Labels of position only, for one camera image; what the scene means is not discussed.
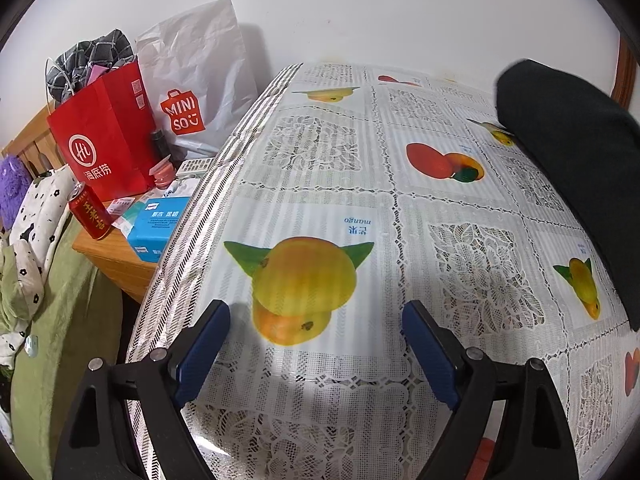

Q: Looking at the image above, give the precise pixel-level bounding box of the small pink jar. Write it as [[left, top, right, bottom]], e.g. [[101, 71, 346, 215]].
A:
[[151, 160, 177, 189]]

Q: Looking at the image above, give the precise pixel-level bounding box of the red paper bag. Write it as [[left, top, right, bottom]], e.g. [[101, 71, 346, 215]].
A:
[[46, 57, 162, 202]]

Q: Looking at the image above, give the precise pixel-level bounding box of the red drink can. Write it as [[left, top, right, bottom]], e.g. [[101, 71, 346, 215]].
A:
[[67, 182, 112, 240]]

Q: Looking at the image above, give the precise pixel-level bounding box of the black sweatshirt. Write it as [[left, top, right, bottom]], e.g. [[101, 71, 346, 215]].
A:
[[494, 59, 640, 332]]

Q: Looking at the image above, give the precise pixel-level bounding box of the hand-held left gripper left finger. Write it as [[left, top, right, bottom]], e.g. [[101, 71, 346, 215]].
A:
[[52, 299, 232, 480]]

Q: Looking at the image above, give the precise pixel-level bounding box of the white paper slip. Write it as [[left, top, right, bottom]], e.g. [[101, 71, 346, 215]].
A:
[[106, 197, 137, 232]]

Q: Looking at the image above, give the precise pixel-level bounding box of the purple plush toy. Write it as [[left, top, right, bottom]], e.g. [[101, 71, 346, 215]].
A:
[[0, 155, 32, 228]]

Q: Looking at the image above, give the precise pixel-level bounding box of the dark checkered cloth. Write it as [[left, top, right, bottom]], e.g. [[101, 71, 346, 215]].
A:
[[45, 29, 137, 103]]

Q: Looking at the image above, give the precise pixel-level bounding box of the wooden door frame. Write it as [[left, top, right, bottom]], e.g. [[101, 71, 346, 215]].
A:
[[610, 35, 639, 111]]

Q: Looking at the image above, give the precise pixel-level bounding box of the wooden headboard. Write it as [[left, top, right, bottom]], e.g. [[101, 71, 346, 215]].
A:
[[0, 110, 63, 181]]

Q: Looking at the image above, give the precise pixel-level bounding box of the small black bottle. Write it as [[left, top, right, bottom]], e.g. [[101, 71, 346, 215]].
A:
[[150, 129, 174, 163]]

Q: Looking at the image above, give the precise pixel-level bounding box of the wooden nightstand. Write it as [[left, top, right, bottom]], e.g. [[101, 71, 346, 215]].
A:
[[71, 187, 167, 305]]

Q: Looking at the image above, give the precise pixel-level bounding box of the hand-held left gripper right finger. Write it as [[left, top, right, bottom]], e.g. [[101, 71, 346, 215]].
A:
[[401, 300, 581, 480]]

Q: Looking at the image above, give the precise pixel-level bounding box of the white flower print cloth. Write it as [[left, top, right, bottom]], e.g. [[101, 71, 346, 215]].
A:
[[0, 164, 76, 367]]

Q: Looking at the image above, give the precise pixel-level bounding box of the fruit print lace tablecloth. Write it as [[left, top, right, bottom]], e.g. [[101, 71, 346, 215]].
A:
[[122, 61, 632, 480]]

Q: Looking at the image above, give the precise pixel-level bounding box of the white plastic shopping bag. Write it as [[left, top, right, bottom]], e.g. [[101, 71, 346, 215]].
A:
[[134, 0, 261, 157]]

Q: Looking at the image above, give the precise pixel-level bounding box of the blue tissue pack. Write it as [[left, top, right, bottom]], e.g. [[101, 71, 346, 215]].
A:
[[125, 195, 193, 263]]

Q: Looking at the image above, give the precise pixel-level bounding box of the green blanket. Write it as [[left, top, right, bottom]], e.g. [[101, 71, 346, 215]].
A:
[[0, 220, 127, 461]]

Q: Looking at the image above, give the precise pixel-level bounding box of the white remote control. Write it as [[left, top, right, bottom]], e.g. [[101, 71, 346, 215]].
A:
[[176, 157, 215, 178]]

